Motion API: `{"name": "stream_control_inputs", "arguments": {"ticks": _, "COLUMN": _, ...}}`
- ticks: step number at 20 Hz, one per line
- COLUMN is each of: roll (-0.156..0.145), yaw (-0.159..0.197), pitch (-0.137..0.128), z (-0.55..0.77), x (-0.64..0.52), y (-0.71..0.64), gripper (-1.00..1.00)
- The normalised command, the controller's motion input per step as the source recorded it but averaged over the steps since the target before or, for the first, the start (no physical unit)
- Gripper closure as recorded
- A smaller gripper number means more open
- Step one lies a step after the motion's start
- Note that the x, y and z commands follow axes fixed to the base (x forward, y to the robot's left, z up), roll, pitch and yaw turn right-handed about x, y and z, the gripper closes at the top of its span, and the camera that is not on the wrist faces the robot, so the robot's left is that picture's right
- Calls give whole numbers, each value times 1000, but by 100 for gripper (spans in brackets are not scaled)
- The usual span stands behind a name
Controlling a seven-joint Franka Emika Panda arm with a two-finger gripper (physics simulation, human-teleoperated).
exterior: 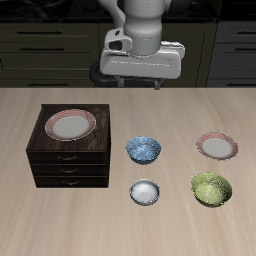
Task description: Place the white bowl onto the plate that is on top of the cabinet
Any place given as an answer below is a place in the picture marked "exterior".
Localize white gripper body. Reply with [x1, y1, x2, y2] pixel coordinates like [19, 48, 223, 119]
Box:
[99, 40, 186, 81]

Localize large red-rimmed white plate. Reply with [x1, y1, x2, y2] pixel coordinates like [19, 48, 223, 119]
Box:
[44, 108, 97, 142]

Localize blue speckled bowl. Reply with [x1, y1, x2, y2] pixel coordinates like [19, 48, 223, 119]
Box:
[125, 136, 163, 165]

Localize small red-rimmed white plate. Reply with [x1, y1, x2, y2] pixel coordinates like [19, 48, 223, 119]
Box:
[195, 132, 239, 162]

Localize dark wooden cabinet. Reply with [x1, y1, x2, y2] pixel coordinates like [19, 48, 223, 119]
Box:
[25, 103, 112, 189]

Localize white bowl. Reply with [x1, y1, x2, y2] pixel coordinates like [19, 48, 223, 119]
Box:
[129, 178, 161, 206]

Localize green speckled bowl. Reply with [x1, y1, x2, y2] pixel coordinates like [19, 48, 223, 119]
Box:
[190, 172, 234, 208]

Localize dark kitchen cupboards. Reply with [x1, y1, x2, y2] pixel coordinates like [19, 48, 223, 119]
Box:
[0, 0, 256, 89]

